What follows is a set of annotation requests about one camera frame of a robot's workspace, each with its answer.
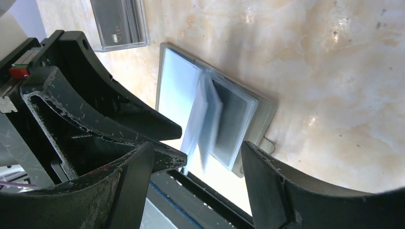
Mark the black VIP card front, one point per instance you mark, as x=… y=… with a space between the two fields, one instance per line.
x=116 y=21

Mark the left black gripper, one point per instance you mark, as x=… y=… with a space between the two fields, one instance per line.
x=71 y=118

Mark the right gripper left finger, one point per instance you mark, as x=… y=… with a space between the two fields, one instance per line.
x=110 y=197

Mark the clear plastic card box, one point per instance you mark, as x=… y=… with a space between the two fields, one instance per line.
x=140 y=17

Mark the grey card holder wallet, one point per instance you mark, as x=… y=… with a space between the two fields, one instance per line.
x=215 y=107

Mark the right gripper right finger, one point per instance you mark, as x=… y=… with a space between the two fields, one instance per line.
x=282 y=197

